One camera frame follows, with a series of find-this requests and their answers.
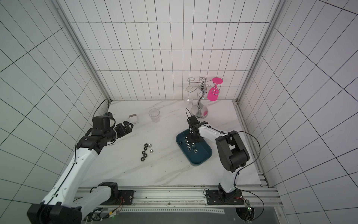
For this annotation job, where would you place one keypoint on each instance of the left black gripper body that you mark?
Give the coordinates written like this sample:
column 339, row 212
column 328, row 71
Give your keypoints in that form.
column 113, row 133

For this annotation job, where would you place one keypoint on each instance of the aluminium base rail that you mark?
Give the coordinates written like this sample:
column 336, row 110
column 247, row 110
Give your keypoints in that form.
column 192, row 199

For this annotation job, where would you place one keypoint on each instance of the pink wine glass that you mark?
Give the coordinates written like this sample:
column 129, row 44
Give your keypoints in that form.
column 214, row 92

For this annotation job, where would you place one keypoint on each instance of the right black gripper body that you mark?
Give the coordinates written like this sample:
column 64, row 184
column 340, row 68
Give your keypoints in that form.
column 193, row 128

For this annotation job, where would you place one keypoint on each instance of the small white cardboard box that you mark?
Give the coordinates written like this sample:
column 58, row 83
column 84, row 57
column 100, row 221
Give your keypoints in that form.
column 133, row 119

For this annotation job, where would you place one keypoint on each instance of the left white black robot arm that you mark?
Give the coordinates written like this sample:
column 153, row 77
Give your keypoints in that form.
column 60, row 205

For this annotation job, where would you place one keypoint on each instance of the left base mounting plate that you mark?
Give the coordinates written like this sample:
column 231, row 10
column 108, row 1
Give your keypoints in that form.
column 124, row 197

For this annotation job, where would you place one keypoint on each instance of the teal storage box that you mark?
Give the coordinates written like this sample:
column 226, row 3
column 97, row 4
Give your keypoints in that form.
column 195, row 159

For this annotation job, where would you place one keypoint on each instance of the clear wine glass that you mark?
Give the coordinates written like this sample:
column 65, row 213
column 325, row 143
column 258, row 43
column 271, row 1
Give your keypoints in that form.
column 188, row 98

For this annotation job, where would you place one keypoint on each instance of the silver glass rack stand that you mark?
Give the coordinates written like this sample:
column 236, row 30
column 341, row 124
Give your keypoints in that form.
column 202, row 85

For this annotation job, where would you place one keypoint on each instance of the clear plastic cup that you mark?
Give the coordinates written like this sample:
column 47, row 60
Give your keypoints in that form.
column 154, row 115

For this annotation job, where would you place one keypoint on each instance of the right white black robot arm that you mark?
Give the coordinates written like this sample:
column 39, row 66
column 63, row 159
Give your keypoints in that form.
column 231, row 150

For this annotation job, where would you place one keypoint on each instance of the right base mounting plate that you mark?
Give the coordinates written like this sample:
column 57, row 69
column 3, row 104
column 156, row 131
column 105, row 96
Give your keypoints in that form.
column 220, row 197

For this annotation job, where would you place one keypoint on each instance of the base mounting plate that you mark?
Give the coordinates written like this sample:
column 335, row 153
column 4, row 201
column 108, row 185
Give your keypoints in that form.
column 124, row 197
column 220, row 197

